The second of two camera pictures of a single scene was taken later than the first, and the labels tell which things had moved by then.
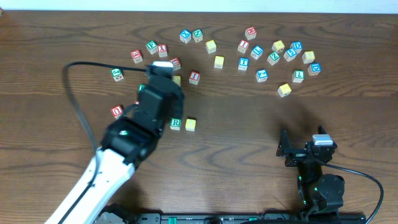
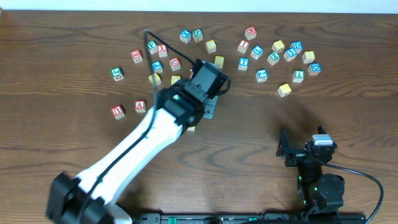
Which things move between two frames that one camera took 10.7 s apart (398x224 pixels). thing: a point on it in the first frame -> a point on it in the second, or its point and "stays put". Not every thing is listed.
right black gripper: [300, 155] stays put
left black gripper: [168, 83] -> [210, 108]
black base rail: [247, 218] stays put
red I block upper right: [243, 46] stays put
